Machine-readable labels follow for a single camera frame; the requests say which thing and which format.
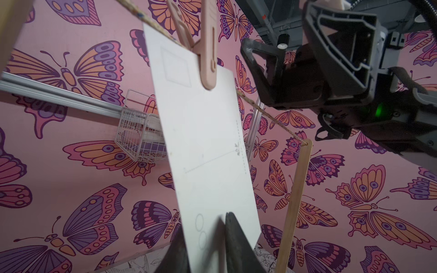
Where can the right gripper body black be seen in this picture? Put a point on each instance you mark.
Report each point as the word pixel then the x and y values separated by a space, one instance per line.
pixel 402 117

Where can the white postcard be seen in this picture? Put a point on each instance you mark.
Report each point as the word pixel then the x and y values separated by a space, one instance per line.
pixel 206 151

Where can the pink clothespin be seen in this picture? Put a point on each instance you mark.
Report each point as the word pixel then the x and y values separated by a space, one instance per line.
pixel 206 47

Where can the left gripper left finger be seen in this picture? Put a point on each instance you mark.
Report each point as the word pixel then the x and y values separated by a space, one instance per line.
pixel 176 258

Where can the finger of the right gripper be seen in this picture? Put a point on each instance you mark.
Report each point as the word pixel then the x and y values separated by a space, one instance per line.
pixel 299 85
pixel 348 48

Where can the wooden string rack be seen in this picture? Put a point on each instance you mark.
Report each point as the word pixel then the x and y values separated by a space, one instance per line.
pixel 13 17

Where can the white wire basket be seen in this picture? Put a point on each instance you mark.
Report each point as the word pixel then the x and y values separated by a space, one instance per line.
pixel 140 134

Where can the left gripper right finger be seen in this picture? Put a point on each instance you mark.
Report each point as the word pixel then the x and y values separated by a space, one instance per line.
pixel 240 256

